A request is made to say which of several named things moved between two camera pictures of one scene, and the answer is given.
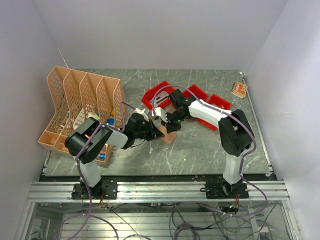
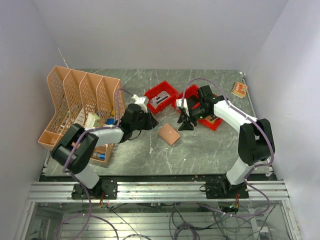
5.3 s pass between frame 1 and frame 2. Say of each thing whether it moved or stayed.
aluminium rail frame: stayed
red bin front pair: stayed
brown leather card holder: stayed
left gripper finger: moved
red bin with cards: stayed
